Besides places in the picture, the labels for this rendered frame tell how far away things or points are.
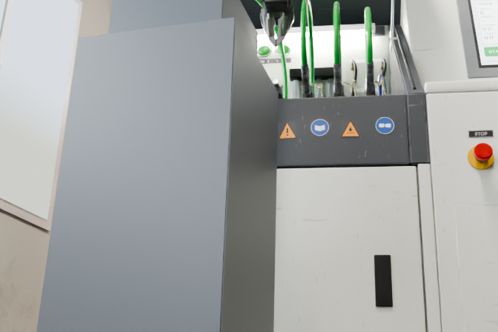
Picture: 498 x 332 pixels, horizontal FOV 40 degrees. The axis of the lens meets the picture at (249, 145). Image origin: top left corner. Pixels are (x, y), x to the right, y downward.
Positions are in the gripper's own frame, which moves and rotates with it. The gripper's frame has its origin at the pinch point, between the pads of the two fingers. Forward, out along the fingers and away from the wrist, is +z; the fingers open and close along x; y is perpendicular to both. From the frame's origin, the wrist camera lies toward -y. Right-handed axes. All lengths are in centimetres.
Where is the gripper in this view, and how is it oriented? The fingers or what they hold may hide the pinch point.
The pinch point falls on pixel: (276, 43)
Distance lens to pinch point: 182.1
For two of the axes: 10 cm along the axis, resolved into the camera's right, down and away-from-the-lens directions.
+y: -1.5, -3.7, -9.2
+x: 9.9, -0.3, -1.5
